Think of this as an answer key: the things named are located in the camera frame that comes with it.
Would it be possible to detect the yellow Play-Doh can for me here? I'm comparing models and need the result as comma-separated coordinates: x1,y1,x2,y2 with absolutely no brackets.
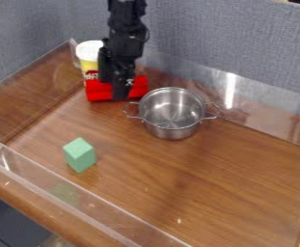
76,41,102,81

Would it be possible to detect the green foam block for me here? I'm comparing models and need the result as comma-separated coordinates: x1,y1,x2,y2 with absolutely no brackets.
61,137,96,173

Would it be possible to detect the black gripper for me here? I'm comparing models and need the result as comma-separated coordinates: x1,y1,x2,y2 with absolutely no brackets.
97,18,149,100

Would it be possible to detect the red rectangular block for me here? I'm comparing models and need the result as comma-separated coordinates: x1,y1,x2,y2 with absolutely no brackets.
84,75,148,101

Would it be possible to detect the stainless steel pot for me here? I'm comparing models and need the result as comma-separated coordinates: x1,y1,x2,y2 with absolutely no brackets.
122,87,220,140

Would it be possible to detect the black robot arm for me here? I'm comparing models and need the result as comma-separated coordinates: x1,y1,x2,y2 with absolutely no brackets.
97,0,149,100

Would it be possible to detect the clear acrylic barrier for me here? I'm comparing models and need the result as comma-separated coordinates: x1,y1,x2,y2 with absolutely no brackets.
0,44,300,247

